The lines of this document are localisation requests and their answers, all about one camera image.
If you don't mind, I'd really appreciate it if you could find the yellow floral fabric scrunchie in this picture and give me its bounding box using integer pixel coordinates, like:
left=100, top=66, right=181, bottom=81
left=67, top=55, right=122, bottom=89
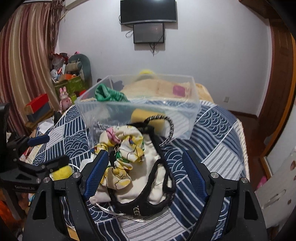
left=94, top=125, right=144, bottom=190

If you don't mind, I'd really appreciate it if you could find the yellow plush toy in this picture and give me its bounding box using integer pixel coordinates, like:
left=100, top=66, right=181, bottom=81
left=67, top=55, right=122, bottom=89
left=50, top=165, right=74, bottom=181

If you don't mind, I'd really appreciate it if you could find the green cardboard box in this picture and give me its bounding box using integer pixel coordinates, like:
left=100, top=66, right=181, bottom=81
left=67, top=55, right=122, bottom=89
left=54, top=76, right=87, bottom=99

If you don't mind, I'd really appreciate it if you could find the brown wooden door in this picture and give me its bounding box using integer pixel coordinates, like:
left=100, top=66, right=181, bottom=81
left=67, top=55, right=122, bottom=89
left=241, top=1, right=295, bottom=158

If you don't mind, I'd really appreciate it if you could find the clear plastic storage bin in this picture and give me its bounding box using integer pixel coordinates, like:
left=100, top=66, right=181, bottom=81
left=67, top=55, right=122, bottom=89
left=75, top=75, right=201, bottom=147

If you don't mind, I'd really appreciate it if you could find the striped red beige curtain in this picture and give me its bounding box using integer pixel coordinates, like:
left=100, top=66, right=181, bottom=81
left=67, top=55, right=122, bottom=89
left=1, top=1, right=63, bottom=136

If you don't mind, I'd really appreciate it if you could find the grey green plush toy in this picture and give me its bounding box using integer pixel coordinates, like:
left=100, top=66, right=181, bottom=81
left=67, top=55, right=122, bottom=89
left=65, top=54, right=92, bottom=87

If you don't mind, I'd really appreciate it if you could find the black white braided bracelet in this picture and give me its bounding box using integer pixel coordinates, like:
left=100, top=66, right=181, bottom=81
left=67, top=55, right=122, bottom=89
left=143, top=114, right=175, bottom=149

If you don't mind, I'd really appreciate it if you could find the black trimmed white pouch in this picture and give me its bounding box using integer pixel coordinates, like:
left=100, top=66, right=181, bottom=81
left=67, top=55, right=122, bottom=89
left=89, top=123, right=176, bottom=217

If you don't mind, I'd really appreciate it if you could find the blue wave pattern tablecloth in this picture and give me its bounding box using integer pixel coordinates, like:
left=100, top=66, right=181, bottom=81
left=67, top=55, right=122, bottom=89
left=33, top=101, right=249, bottom=240

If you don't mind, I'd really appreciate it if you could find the large black wall television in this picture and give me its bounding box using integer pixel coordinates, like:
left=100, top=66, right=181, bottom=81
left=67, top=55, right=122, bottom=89
left=120, top=0, right=177, bottom=25

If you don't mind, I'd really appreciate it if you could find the green knitted cloth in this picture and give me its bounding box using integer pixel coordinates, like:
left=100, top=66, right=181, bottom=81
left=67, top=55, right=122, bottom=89
left=95, top=84, right=129, bottom=102

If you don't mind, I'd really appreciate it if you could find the red and grey box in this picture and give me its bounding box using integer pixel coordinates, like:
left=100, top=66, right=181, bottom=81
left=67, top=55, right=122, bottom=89
left=24, top=93, right=51, bottom=122

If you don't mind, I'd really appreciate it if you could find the small black wall monitor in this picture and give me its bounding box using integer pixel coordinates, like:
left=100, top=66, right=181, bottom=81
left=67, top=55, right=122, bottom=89
left=133, top=23, right=165, bottom=44

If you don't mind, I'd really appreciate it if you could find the pink rabbit plush toy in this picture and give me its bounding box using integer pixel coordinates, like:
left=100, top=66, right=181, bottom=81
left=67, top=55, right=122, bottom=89
left=59, top=86, right=72, bottom=113

